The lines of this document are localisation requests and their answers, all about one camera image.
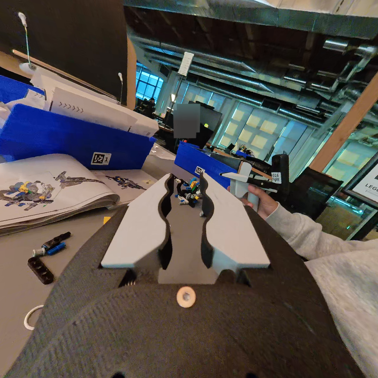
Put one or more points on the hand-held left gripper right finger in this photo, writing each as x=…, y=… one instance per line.
x=236, y=233

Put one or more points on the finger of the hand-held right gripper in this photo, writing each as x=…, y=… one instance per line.
x=245, y=169
x=239, y=186

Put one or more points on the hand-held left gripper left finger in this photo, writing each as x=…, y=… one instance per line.
x=138, y=233

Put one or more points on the large blue storage bin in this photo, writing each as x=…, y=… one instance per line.
x=59, y=138

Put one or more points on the person's right forearm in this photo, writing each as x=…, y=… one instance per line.
x=301, y=233

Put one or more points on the yellow lego beam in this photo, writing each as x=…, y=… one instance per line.
x=107, y=220

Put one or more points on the multicoloured lego gear model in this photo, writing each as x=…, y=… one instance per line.
x=189, y=192

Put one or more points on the small black blue lego assembly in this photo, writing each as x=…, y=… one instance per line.
x=53, y=245

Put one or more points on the open lego instruction booklet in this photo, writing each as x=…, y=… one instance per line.
x=73, y=174

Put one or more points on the short black lego beam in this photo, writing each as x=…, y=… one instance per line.
x=41, y=270

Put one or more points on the person's right hand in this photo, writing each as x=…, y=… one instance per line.
x=267, y=205

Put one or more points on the small blue storage bin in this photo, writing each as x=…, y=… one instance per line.
x=206, y=159

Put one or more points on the black television screen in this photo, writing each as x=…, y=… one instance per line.
x=211, y=124

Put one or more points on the black framed white sign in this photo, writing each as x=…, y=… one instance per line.
x=366, y=183

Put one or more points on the white hanging sign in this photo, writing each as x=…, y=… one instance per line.
x=186, y=63

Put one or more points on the white cardboard box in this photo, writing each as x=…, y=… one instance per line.
x=97, y=109

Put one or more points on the person's grey sweatshirt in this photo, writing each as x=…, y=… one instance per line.
x=354, y=289

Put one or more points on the wooden post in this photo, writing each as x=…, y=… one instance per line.
x=342, y=130

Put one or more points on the black board wooden frame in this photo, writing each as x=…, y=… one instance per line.
x=73, y=44

